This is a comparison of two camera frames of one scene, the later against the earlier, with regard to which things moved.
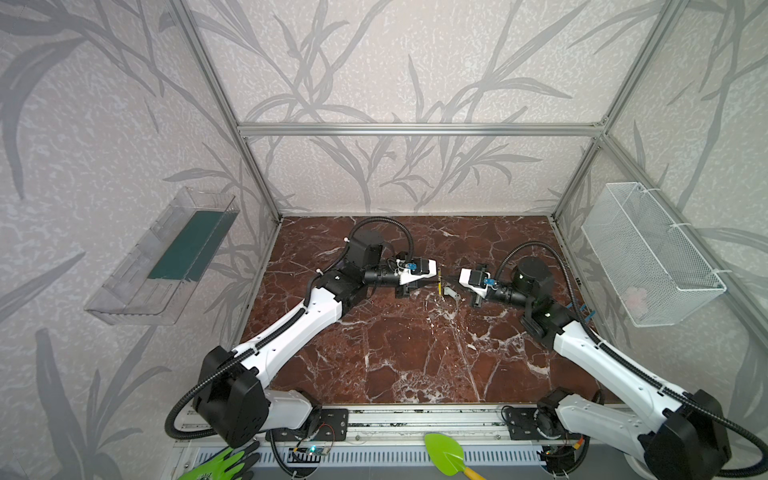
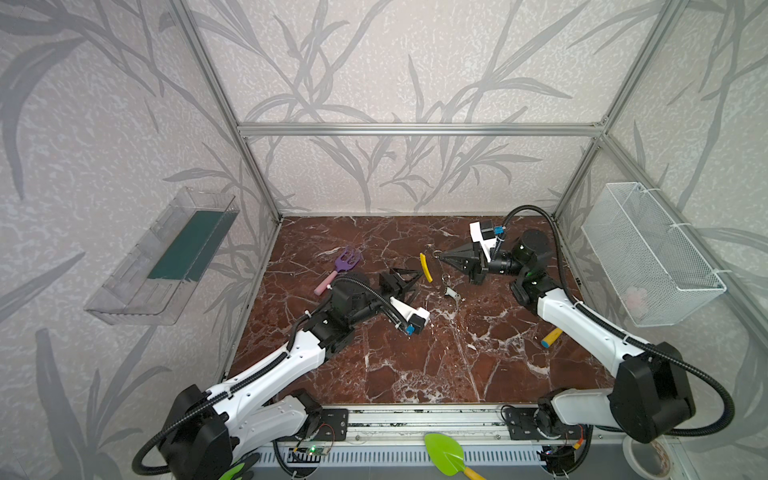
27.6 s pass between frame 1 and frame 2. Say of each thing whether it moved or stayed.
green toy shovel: stayed
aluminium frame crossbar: stayed
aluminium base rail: stayed
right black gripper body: moved
